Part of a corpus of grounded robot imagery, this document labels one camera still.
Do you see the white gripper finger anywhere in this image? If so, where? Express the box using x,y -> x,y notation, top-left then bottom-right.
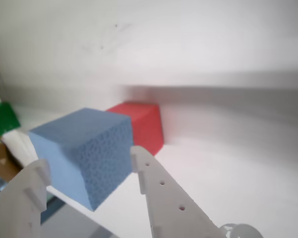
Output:
0,158 -> 52,238
130,145 -> 224,238

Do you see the green flat board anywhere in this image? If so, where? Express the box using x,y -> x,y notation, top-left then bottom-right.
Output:
0,102 -> 22,142

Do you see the red foam cube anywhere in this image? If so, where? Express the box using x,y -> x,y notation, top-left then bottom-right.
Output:
105,101 -> 164,157

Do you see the blue foam cube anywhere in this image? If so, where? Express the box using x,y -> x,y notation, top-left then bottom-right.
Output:
28,107 -> 134,213

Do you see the brown cardboard piece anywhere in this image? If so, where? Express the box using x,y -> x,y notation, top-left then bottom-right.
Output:
0,143 -> 21,183

